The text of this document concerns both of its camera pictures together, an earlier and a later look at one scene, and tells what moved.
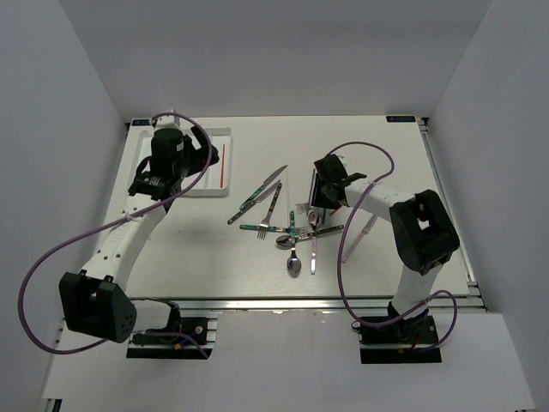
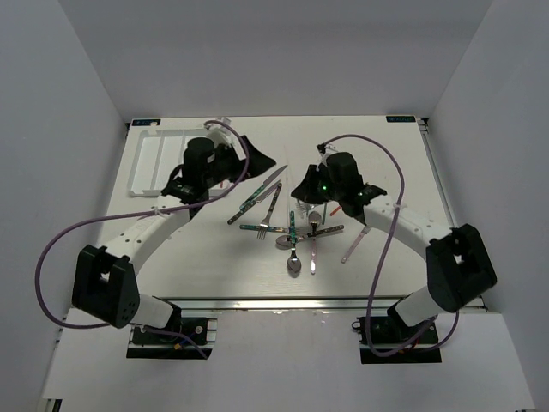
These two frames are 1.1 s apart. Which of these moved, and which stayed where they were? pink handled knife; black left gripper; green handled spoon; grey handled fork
Moved: black left gripper
Stayed: pink handled knife; green handled spoon; grey handled fork
